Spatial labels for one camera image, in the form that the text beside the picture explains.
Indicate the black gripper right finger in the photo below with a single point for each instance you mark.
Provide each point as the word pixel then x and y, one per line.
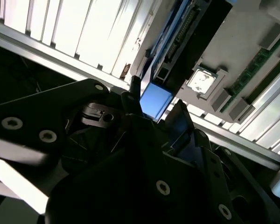
pixel 200 177

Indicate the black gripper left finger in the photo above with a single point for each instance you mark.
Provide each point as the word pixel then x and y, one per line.
pixel 37 109

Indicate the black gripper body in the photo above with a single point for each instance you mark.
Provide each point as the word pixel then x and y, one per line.
pixel 102 186

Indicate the hard disk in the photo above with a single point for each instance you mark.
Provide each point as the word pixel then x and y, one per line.
pixel 156 102

